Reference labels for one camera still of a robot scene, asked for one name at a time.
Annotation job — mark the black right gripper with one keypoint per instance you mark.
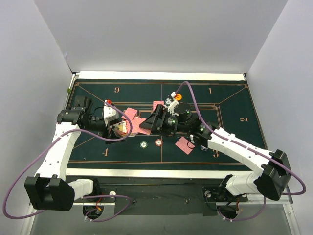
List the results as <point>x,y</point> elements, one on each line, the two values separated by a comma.
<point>161,120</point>

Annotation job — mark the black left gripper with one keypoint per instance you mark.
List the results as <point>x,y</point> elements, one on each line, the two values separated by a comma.
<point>109,129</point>

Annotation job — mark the red card dealer position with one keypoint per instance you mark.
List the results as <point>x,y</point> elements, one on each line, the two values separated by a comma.
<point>155,103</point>

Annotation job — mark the red poker chip stack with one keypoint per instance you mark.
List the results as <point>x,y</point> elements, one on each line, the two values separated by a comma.
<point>158,142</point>

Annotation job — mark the green poker chip stack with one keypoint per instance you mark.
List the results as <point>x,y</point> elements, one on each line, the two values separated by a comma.
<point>143,144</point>

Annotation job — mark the blue chips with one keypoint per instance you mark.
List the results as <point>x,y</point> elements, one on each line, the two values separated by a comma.
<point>203,148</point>

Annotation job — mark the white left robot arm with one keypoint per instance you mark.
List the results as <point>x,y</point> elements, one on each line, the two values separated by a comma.
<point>48,189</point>

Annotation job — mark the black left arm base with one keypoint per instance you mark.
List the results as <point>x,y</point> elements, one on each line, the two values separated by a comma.
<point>100,190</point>

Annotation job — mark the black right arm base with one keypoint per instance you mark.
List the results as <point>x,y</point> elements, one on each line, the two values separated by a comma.
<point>214,194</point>

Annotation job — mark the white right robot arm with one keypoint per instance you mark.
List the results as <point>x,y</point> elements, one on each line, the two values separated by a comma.
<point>270,170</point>

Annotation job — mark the orange dealer button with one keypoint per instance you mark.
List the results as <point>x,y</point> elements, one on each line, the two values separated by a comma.
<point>178,97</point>

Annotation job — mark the green poker table mat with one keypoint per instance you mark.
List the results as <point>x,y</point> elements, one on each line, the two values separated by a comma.
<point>226,103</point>

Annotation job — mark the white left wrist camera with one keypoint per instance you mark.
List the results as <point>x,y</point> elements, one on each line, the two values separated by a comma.
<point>110,114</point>

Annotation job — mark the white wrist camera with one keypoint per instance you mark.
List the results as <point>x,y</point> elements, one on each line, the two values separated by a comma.
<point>174,103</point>
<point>110,114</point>

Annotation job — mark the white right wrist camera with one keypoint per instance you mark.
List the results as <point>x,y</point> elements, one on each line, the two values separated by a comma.
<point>174,103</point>

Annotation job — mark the aluminium frame rail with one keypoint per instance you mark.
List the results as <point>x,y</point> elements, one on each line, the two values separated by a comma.
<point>163,206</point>

